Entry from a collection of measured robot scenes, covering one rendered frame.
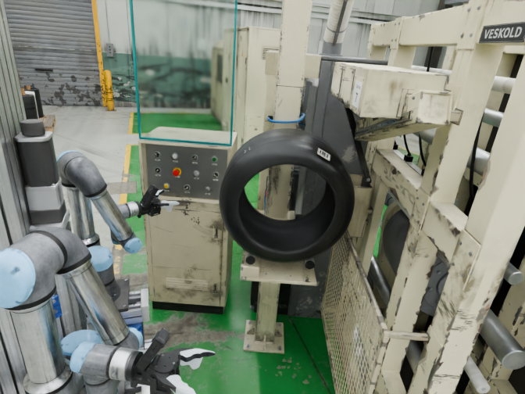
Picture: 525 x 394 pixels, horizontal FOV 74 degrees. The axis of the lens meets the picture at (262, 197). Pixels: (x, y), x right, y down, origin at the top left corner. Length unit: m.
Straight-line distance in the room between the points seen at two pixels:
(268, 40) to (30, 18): 7.08
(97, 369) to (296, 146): 0.98
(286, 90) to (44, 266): 1.26
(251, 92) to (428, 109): 4.15
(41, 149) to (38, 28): 9.72
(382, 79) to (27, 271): 1.06
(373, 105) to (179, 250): 1.65
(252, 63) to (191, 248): 3.29
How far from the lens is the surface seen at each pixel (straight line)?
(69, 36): 10.76
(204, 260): 2.40
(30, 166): 1.24
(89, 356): 1.05
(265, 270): 1.76
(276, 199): 1.89
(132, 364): 1.01
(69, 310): 1.46
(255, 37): 5.09
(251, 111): 5.17
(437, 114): 1.13
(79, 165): 1.52
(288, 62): 1.74
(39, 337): 1.06
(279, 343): 2.51
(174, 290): 2.60
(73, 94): 10.88
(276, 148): 1.39
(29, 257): 0.94
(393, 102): 1.19
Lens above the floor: 1.82
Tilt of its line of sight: 23 degrees down
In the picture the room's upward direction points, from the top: 5 degrees clockwise
